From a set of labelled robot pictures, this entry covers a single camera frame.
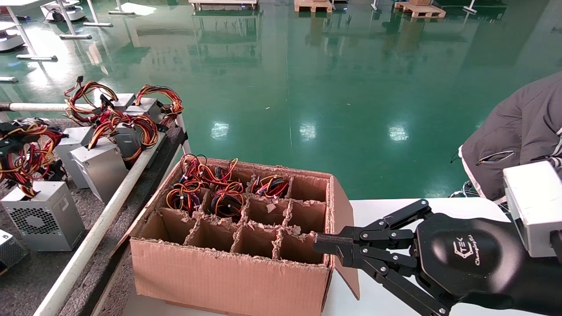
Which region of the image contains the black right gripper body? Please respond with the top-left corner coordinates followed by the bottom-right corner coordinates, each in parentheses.
top-left (415, 213), bottom-right (562, 316)

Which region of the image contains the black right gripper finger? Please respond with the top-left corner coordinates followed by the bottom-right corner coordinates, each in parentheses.
top-left (339, 248), bottom-right (454, 316)
top-left (313, 199), bottom-right (433, 258)

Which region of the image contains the brown cardboard box with dividers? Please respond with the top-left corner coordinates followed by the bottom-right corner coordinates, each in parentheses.
top-left (112, 157), bottom-right (360, 316)

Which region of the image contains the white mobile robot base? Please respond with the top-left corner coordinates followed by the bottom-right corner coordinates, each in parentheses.
top-left (0, 21), bottom-right (25, 52)
top-left (40, 0), bottom-right (86, 22)

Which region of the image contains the person in grey jacket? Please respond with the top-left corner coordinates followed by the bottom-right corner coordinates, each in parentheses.
top-left (458, 72), bottom-right (562, 203)

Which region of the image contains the wooden pallet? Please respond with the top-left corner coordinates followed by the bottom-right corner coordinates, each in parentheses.
top-left (293, 0), bottom-right (333, 13)
top-left (394, 1), bottom-right (447, 18)

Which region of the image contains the grey power supply stack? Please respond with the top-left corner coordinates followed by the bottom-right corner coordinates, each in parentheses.
top-left (34, 115), bottom-right (190, 316)

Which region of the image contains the silver power supply unit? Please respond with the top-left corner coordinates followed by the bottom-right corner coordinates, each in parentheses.
top-left (69, 138), bottom-right (129, 203)
top-left (53, 126), bottom-right (95, 190)

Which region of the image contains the pale wooden platform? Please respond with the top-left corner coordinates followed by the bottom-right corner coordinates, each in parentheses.
top-left (189, 0), bottom-right (259, 11)

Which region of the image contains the white table edge tube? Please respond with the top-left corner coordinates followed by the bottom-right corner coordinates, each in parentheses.
top-left (0, 103), bottom-right (94, 112)

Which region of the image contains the white cable bundle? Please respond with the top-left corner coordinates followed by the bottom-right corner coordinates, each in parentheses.
top-left (449, 181), bottom-right (481, 199)

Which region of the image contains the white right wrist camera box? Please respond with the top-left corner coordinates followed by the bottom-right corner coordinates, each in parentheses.
top-left (502, 161), bottom-right (562, 259)

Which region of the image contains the black cable bundle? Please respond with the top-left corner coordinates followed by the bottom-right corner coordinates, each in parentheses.
top-left (0, 118), bottom-right (68, 183)

